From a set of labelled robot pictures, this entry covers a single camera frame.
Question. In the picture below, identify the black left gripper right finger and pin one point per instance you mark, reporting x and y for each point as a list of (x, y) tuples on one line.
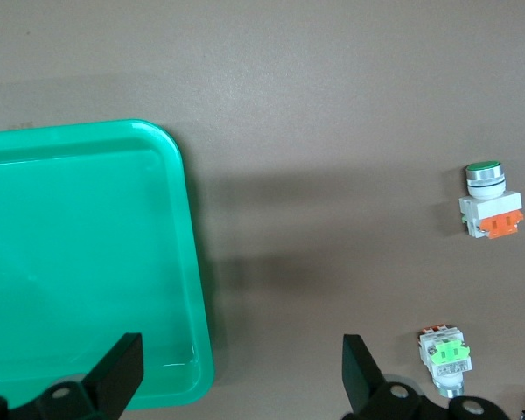
[(363, 385)]

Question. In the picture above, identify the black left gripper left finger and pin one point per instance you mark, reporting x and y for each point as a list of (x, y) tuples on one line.
[(114, 376)]

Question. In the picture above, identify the green button orange contact block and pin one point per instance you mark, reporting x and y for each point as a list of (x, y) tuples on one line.
[(490, 205)]

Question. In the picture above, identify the green plastic tray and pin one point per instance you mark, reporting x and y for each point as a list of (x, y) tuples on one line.
[(83, 245)]

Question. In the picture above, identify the brown table cover sheet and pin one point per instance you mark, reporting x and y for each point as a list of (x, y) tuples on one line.
[(289, 87)]

